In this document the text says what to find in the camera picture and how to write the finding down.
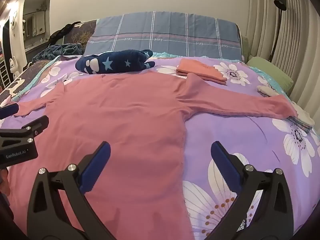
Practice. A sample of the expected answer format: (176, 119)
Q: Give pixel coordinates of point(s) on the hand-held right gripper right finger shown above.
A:
(225, 166)

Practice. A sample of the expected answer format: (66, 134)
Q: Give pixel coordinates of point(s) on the green padded headboard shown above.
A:
(245, 50)

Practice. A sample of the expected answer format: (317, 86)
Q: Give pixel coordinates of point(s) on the black garment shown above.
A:
(62, 32)

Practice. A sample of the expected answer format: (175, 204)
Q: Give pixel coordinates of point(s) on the white cat wall decoration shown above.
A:
(16, 22)

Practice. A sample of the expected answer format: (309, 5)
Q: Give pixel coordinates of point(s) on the cream curtain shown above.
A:
(300, 55)

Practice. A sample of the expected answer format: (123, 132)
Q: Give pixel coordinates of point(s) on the blue plaid quilt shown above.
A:
(162, 35)

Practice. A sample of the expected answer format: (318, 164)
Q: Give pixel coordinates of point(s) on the folded white patterned clothes stack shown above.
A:
(303, 116)

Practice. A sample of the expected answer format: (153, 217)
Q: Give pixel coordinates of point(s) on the wall cabinet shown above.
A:
(36, 25)

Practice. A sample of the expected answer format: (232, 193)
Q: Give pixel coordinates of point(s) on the pink long-sleeve shirt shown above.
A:
(125, 130)

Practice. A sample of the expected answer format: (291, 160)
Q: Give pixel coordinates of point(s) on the dark floral blanket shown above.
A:
(80, 35)

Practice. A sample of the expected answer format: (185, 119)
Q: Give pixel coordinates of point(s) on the folded salmon clothes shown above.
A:
(197, 67)

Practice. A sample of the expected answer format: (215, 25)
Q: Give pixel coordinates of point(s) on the person's left hand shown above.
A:
(3, 181)

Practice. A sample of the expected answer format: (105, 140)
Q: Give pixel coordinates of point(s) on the black floor lamp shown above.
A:
(280, 1)

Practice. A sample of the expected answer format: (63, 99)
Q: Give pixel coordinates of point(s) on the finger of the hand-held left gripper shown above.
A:
(37, 126)
(8, 111)

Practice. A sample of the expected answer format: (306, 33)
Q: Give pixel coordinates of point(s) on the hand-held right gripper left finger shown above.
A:
(96, 167)

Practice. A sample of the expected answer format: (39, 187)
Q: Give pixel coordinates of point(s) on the teal fuzzy blanket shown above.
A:
(57, 50)

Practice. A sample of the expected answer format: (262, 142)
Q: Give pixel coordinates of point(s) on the white cat figurine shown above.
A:
(14, 66)

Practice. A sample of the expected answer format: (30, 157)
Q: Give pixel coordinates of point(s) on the green pillow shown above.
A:
(270, 72)

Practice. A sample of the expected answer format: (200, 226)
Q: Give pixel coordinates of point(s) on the white rack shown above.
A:
(5, 70)

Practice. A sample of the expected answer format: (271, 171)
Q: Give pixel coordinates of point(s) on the purple floral bed sheet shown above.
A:
(225, 130)

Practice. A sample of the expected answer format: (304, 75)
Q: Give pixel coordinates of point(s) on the navy star-print garment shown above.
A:
(117, 61)

